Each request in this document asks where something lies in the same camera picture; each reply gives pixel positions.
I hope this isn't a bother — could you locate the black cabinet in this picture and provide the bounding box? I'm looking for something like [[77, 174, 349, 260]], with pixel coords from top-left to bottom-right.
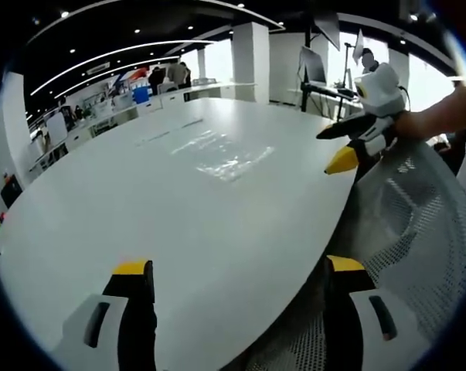
[[0, 174, 24, 209]]

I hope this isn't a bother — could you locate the white reflector on stand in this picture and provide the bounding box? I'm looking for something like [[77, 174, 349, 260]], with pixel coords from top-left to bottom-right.
[[344, 28, 368, 90]]

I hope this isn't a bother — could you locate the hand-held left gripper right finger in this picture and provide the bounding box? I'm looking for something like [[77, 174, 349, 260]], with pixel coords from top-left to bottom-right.
[[323, 254, 425, 371]]

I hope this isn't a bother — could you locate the white whiteboard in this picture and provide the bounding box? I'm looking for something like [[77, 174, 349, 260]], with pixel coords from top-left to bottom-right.
[[46, 112, 69, 145]]

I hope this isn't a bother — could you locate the computer monitor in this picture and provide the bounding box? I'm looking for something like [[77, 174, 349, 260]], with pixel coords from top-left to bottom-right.
[[298, 45, 328, 87]]

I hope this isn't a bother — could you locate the black standing desk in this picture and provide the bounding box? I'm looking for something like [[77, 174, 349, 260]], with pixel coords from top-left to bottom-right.
[[300, 79, 360, 114]]

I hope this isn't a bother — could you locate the dark light panel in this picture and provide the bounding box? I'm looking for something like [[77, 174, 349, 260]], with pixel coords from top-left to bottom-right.
[[312, 11, 341, 50]]

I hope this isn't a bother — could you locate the white mesh office chair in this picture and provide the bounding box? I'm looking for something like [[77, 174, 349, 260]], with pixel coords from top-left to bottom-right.
[[246, 134, 466, 371]]

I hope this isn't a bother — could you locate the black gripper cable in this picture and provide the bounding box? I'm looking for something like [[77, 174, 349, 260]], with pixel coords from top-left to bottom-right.
[[399, 85, 412, 113]]

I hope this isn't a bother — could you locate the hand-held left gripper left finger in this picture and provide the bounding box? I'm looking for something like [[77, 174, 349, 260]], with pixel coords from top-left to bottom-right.
[[60, 259, 158, 371]]

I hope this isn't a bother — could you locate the clear resealable bag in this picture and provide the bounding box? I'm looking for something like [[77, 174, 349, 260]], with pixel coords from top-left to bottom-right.
[[133, 118, 277, 183]]

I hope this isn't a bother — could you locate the blue box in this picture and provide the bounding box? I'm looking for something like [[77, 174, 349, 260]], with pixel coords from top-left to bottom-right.
[[131, 86, 151, 105]]

